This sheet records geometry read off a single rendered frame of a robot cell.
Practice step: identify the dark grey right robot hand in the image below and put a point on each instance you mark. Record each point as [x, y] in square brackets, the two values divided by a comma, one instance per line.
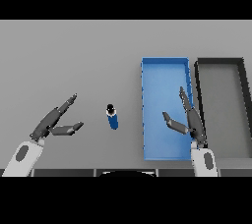
[194, 123]

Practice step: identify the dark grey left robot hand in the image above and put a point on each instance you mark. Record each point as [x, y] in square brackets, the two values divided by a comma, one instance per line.
[49, 121]

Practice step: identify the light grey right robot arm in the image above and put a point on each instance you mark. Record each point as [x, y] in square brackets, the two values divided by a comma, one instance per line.
[204, 160]

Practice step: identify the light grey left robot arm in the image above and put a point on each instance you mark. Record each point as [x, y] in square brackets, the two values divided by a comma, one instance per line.
[22, 157]

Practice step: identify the blue bin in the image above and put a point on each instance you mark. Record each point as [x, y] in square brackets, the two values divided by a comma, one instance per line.
[165, 110]

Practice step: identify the dark grey bin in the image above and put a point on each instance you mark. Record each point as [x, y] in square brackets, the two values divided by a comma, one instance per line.
[226, 106]

